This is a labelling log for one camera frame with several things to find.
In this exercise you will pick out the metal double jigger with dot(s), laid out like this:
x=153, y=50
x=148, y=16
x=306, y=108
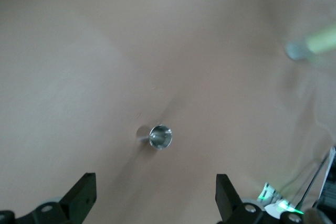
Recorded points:
x=160, y=138

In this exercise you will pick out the brown table cover sheet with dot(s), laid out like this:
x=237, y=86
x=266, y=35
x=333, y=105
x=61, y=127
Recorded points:
x=78, y=51

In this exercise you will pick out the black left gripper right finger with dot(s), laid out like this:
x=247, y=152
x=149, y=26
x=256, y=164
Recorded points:
x=228, y=203

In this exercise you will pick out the green sleeved glass bottle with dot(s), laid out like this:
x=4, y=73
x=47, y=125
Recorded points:
x=320, y=39

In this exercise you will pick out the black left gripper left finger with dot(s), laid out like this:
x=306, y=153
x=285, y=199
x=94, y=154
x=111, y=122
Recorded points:
x=81, y=197

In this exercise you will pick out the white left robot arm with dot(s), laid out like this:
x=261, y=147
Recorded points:
x=273, y=209

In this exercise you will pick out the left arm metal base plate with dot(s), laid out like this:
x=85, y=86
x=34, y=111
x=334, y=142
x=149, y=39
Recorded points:
x=269, y=190

